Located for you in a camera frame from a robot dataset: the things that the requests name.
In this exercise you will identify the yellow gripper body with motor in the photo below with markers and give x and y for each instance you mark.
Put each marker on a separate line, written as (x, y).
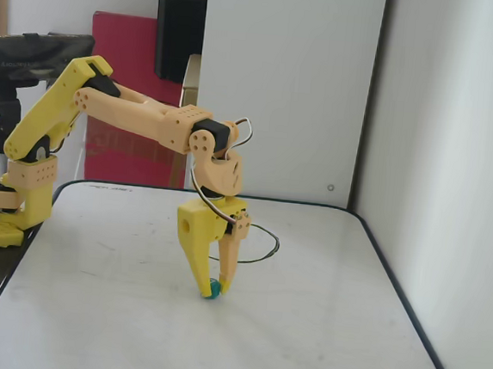
(200, 225)

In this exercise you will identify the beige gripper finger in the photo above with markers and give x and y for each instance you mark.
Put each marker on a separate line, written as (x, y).
(229, 256)

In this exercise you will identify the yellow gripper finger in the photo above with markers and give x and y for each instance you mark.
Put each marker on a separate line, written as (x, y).
(198, 262)

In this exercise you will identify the small green cube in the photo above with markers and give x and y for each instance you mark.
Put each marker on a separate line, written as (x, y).
(215, 290)

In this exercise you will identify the yellow and beige robot arm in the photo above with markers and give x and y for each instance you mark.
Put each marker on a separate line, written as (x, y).
(148, 117)

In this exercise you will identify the black drawn circle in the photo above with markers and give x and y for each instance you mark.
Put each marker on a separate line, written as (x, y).
(276, 245)

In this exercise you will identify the white board with dark edge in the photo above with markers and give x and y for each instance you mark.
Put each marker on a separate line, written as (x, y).
(215, 341)

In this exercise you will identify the brown cardboard box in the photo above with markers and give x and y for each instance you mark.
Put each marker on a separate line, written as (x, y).
(191, 80)

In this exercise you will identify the white upright panel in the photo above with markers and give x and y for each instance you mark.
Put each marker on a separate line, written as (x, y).
(302, 90)

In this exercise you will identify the red flat box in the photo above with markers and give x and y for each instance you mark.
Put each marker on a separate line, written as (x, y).
(128, 53)

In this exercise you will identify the black plastic tool case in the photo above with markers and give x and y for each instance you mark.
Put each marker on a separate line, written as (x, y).
(180, 32)

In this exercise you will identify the black smartphone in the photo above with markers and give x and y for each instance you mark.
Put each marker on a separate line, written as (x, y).
(25, 50)

